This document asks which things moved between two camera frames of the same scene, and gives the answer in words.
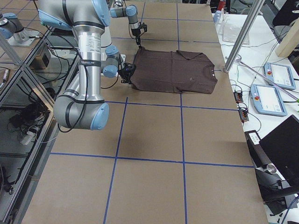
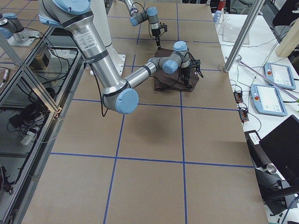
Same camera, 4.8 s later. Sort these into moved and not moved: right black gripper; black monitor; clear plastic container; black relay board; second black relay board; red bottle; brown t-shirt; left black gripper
Moved: right black gripper; left black gripper; brown t-shirt
Not moved: black relay board; black monitor; clear plastic container; second black relay board; red bottle
